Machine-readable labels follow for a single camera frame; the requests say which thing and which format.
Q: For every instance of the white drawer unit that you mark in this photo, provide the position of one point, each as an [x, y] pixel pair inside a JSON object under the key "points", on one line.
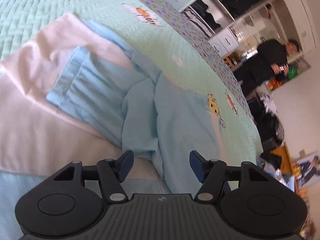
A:
{"points": [[226, 42]]}

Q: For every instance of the colourful bags and packets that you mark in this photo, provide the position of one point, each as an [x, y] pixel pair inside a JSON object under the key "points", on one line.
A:
{"points": [[292, 72]]}

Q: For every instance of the pile of dark clothes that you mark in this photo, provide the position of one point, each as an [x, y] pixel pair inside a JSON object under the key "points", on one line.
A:
{"points": [[270, 127]]}

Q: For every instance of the folded light blue blanket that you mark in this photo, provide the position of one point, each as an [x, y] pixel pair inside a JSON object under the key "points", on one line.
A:
{"points": [[287, 181]]}

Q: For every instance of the white wardrobe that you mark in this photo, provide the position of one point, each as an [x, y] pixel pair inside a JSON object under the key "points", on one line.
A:
{"points": [[295, 10]]}

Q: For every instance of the framed boy portrait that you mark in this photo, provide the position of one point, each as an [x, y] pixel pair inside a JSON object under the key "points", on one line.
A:
{"points": [[308, 167]]}

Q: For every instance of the mint green quilted bedspread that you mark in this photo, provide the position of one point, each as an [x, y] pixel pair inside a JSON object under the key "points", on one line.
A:
{"points": [[175, 50]]}

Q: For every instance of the wooden chair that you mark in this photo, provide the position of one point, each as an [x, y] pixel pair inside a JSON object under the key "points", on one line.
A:
{"points": [[231, 59]]}

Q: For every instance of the white phone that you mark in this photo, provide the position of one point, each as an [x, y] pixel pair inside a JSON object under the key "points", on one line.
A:
{"points": [[282, 68]]}

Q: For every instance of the white crumpled clothes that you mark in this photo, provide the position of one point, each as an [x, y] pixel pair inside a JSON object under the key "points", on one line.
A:
{"points": [[268, 103]]}

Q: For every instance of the folded dark clothes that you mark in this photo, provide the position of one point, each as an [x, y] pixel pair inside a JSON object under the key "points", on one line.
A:
{"points": [[207, 15]]}

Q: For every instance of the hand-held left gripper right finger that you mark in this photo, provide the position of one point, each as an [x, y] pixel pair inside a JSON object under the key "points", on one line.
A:
{"points": [[197, 166]]}

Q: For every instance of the striped folded bedding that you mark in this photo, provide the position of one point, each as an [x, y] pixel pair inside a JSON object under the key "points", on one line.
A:
{"points": [[197, 25]]}

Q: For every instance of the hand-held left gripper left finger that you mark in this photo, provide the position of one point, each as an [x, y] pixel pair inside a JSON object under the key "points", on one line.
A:
{"points": [[126, 165]]}

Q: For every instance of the light blue white jacket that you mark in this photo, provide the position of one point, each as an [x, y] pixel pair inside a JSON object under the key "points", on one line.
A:
{"points": [[150, 110]]}

